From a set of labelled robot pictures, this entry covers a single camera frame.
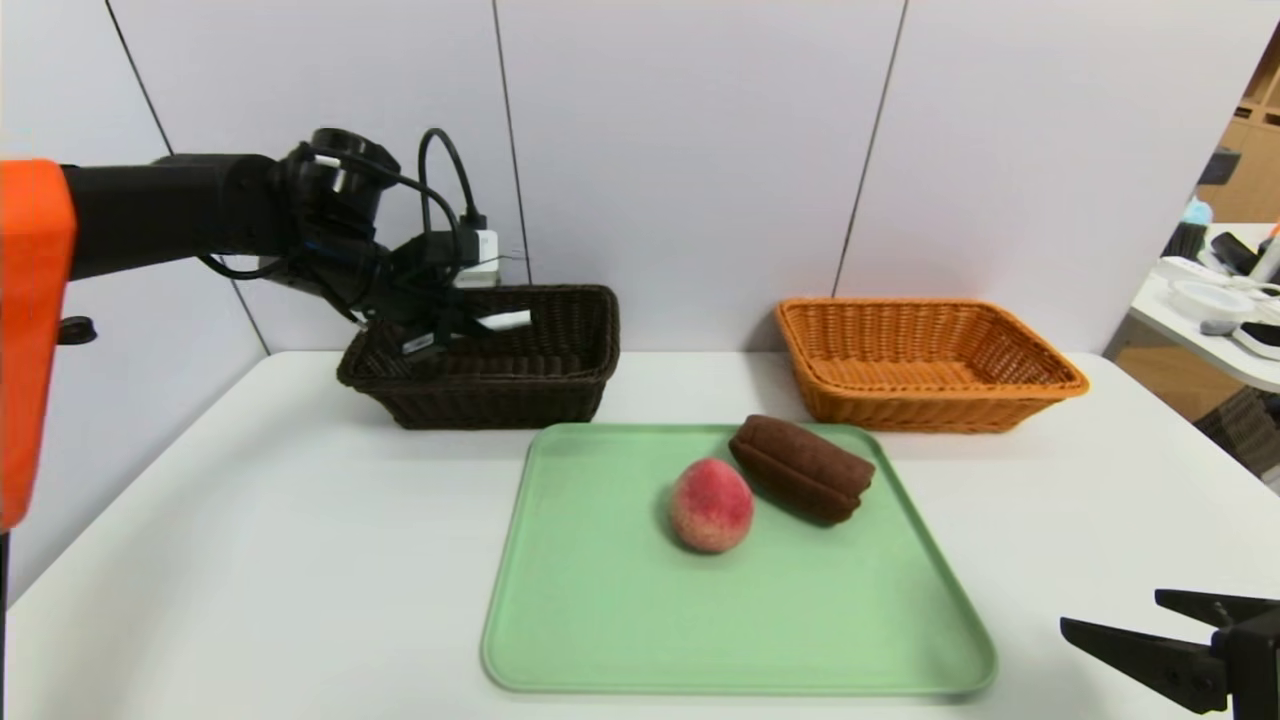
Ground wooden cabinet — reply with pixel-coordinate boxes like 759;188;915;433
1195;25;1280;226

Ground orange wicker basket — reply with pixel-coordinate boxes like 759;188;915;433
776;297;1091;434

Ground brown chocolate bread roll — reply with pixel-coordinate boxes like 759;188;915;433
728;414;877;527

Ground dark wicker chair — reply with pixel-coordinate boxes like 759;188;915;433
1193;385;1280;493

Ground black handheld device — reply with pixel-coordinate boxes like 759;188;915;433
1210;232;1263;277

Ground white power strip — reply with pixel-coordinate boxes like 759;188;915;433
1153;257;1280;299

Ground red peach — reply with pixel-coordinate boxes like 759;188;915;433
668;458;756;555

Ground black left camera cable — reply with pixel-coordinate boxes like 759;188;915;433
415;128;491;233

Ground black and white shoe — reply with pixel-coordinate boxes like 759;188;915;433
1232;321;1280;362

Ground white bottle orange cap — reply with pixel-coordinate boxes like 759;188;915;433
1250;222;1280;286

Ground dark brown wicker basket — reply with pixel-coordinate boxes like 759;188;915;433
336;284;622;431

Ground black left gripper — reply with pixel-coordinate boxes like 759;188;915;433
375;289;463;375

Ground white side table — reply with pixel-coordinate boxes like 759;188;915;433
1130;222;1280;394

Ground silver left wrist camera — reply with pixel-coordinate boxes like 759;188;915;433
452;229;501;291

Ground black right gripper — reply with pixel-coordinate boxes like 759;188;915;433
1059;588;1280;720

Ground white round container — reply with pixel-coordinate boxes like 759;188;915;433
1168;280;1257;323

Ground light green plastic tray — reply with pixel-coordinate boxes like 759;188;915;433
481;422;998;697

